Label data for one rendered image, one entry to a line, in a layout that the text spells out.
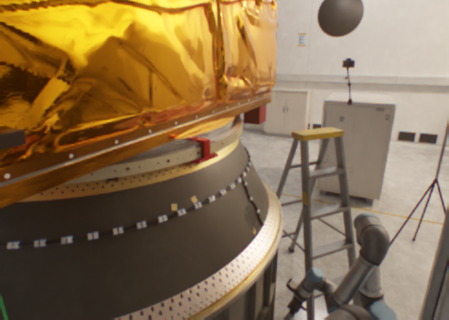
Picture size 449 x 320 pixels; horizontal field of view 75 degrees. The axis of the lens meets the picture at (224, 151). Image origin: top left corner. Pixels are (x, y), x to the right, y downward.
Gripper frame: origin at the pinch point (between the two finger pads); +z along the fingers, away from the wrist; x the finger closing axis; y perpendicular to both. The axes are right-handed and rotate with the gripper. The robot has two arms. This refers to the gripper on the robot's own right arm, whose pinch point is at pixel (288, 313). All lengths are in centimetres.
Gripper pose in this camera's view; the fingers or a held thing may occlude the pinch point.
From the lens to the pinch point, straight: 184.5
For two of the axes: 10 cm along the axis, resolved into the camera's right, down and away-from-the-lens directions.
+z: -4.1, 8.5, 3.3
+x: 4.2, -1.4, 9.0
